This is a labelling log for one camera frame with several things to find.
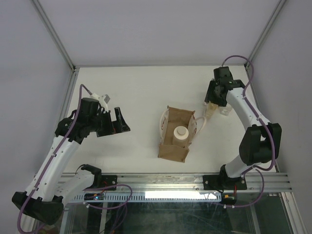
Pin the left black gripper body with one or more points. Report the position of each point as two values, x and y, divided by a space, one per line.
105 126

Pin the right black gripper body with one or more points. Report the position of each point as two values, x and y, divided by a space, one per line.
211 94

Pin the yellow liquid bottle white cap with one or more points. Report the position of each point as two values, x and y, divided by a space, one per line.
209 110

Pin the clear square bottle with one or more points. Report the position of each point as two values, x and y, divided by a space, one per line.
225 111

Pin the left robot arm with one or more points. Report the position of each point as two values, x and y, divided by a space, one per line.
43 199

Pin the burlap canvas tote bag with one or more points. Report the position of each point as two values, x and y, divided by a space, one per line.
169 120

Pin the white round cap bottle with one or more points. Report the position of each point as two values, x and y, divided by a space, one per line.
180 136

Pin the small circuit board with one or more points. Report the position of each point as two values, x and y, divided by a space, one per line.
94 196

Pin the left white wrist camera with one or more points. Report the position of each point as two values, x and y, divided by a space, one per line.
102 99

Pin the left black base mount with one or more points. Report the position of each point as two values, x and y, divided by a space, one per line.
107 183

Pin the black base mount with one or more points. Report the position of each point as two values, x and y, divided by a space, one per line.
220 183
107 183

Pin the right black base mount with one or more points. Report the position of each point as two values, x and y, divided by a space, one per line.
220 183

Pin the aluminium mounting rail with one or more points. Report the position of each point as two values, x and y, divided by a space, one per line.
140 182

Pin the left aluminium frame post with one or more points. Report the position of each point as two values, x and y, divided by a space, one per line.
52 32

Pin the aluminium frame post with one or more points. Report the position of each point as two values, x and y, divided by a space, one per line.
52 32
267 28

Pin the slotted cable duct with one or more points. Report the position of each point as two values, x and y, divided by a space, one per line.
156 196

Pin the right aluminium frame post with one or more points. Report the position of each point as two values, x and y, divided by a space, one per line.
267 28

